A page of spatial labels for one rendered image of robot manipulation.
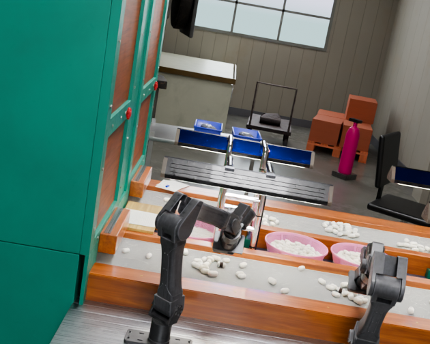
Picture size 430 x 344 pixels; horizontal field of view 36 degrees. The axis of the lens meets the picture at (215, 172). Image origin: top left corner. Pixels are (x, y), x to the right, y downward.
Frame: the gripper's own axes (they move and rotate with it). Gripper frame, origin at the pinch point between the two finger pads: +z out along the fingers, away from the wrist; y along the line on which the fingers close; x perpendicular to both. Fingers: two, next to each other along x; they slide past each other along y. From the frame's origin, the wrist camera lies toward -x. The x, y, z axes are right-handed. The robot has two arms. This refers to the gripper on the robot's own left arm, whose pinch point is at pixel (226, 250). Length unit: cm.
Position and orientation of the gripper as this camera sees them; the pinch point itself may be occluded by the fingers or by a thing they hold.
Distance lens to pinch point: 226.9
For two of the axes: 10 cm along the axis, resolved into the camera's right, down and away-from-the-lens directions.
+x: -1.5, 8.9, -4.4
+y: -9.8, -1.7, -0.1
